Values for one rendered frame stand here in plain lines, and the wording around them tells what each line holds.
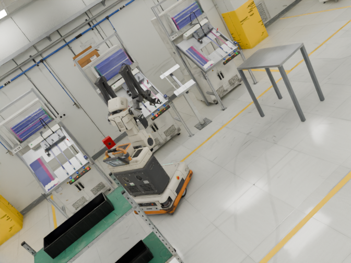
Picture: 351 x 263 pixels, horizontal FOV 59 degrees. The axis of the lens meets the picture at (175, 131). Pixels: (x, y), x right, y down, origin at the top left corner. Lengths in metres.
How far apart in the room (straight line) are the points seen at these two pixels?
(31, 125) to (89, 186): 1.22
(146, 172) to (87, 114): 3.19
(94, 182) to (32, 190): 1.99
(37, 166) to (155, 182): 1.91
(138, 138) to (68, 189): 1.68
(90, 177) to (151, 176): 1.66
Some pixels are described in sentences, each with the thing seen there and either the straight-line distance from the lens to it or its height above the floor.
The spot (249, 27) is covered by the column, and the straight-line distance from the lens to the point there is 7.17.
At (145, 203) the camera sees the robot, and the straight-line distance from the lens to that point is 3.74.
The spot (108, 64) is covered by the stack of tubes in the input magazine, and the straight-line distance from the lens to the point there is 4.83.
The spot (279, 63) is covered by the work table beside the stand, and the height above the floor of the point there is 0.80.
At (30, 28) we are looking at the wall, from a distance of 6.26.
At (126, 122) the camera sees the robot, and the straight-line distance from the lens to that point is 3.58.
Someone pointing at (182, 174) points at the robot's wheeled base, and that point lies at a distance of 3.81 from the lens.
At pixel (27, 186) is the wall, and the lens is 6.65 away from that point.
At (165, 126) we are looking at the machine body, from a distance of 5.06.
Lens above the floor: 2.16
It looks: 24 degrees down
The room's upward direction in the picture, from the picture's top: 33 degrees counter-clockwise
